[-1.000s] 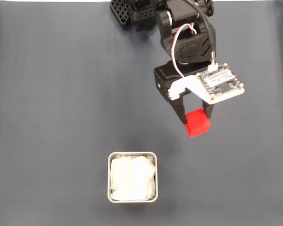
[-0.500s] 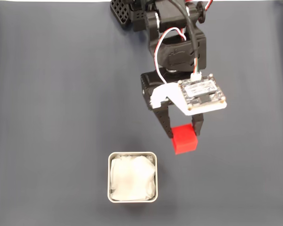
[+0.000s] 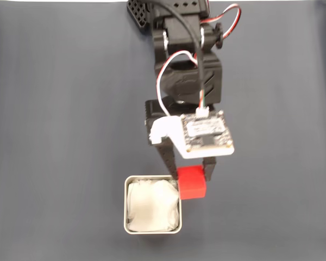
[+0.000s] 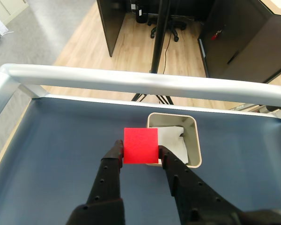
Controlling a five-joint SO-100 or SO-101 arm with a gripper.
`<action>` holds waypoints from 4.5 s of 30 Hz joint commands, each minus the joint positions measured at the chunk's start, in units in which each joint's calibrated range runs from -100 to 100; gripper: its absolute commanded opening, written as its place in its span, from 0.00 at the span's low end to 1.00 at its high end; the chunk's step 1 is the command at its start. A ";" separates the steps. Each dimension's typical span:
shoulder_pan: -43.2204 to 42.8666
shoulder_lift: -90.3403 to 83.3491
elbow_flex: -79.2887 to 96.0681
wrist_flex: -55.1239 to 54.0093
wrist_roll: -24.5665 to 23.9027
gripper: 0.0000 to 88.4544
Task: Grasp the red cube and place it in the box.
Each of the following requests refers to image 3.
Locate red cube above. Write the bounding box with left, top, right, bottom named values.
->
left=176, top=165, right=208, bottom=201

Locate square metal box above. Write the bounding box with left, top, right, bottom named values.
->
left=123, top=175, right=183, bottom=235

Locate white crumpled tissue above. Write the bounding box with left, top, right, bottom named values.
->
left=127, top=179, right=179, bottom=233

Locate dark table mat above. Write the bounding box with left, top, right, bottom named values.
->
left=0, top=2, right=326, bottom=261

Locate white red servo wire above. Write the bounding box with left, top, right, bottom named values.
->
left=199, top=3, right=243, bottom=40
left=155, top=50, right=199, bottom=117

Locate white camera board mount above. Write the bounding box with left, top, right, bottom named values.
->
left=149, top=110, right=236, bottom=160

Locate black camera cable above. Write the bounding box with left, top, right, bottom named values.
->
left=145, top=0, right=207, bottom=111

